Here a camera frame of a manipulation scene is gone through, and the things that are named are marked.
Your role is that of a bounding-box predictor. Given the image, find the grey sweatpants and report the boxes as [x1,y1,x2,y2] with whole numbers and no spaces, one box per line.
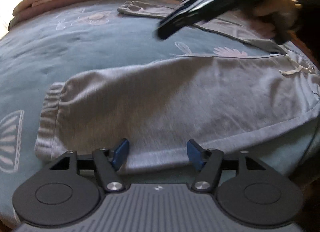
[35,1,320,175]

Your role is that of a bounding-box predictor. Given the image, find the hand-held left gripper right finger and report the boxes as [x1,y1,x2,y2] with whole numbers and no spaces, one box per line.
[187,139,267,193]

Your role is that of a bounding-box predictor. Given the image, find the teal floral bed sheet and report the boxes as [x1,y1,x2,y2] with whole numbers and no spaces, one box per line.
[0,0,320,222]

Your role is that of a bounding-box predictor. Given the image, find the person's right hand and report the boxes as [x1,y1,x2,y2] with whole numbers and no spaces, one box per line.
[249,0,300,34]

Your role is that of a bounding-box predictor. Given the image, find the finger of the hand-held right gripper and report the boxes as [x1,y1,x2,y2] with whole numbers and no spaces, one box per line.
[156,6,218,41]

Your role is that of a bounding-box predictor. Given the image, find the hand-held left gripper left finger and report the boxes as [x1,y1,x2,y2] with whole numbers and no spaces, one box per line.
[49,138,130,193]

